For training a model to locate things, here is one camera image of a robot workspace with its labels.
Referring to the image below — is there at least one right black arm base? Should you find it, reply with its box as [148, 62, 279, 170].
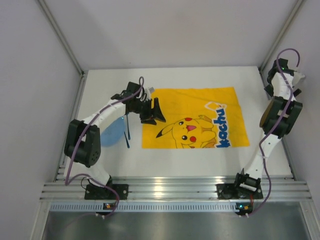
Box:
[216, 183, 263, 200]

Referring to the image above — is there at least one beige paper cup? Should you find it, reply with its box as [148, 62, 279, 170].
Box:
[291, 71, 306, 89]

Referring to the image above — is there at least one aluminium mounting rail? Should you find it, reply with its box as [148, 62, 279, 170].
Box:
[40, 176, 312, 202]

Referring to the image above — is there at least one blue metallic spoon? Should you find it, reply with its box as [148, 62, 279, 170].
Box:
[125, 114, 131, 140]

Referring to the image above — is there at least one yellow Pikachu cloth placemat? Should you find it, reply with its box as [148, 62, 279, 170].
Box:
[142, 87, 250, 149]

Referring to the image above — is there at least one blue metallic fork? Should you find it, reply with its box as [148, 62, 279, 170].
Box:
[124, 132, 130, 149]

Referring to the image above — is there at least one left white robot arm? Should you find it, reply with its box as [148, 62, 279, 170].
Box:
[64, 77, 166, 187]

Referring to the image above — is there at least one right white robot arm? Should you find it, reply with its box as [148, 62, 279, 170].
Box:
[234, 58, 303, 193]

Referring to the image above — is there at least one perforated cable duct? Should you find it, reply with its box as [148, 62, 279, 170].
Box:
[50, 202, 251, 213]

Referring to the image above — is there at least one left aluminium frame post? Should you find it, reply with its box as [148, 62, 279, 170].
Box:
[37, 0, 86, 76]

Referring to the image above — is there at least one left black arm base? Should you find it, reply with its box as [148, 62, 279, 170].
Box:
[81, 183, 129, 200]

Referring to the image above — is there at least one light blue plate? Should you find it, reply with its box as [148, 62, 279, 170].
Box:
[100, 117, 125, 147]

